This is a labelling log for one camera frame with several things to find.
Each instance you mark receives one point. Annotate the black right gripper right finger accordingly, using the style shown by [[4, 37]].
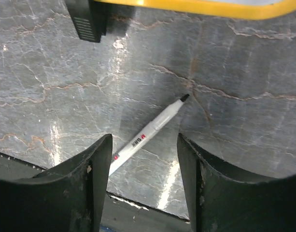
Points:
[[222, 197]]

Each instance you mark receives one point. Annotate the yellow framed whiteboard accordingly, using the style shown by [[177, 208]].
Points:
[[240, 9]]

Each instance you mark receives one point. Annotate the black right whiteboard foot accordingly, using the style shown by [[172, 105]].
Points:
[[89, 18]]

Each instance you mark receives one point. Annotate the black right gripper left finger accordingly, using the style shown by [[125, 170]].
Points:
[[68, 197]]

